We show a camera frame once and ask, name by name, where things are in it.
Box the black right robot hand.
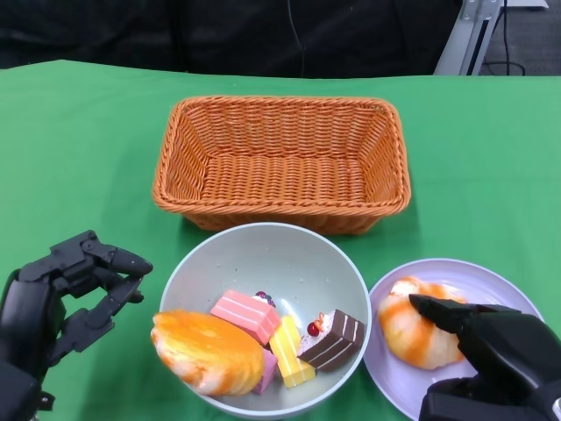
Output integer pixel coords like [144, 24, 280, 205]
[407, 293, 561, 421]

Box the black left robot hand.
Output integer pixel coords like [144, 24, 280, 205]
[0, 230, 154, 379]

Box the orange striped bread bun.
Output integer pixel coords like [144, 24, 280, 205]
[377, 275, 468, 369]

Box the orange ring bread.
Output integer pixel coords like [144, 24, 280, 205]
[150, 309, 266, 397]

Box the pale green bowl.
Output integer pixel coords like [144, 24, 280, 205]
[158, 222, 373, 421]

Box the lavender plate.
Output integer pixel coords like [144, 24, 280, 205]
[362, 258, 547, 421]

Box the chocolate brown layered cake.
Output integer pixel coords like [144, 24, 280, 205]
[296, 309, 366, 374]

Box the salmon pink layered cake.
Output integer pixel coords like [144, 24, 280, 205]
[209, 289, 282, 346]

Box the yellow layered cake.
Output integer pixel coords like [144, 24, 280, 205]
[268, 314, 316, 389]

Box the magenta pink cake slice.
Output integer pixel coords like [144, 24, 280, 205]
[251, 348, 280, 396]

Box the orange wicker basket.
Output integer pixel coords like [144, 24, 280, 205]
[152, 95, 412, 236]

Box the green tablecloth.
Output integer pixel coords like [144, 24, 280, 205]
[0, 59, 561, 421]

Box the black cloth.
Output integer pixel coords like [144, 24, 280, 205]
[0, 0, 464, 80]

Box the grey metal stand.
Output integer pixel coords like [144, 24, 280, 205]
[433, 0, 509, 76]

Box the black floor cable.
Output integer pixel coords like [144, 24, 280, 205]
[481, 0, 527, 76]

